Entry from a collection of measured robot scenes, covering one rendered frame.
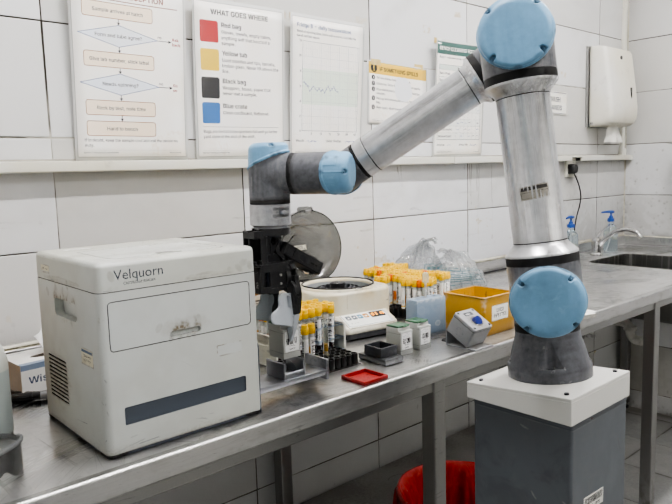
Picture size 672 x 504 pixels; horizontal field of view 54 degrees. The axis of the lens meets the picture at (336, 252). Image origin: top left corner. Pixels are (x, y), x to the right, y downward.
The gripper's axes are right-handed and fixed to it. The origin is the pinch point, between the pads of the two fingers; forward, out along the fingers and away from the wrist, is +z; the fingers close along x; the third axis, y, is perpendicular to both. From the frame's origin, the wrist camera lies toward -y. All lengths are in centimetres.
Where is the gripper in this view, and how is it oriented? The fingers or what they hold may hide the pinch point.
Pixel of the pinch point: (284, 331)
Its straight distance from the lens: 126.1
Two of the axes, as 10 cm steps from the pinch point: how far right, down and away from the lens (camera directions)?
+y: -7.5, 1.0, -6.6
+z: 0.3, 9.9, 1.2
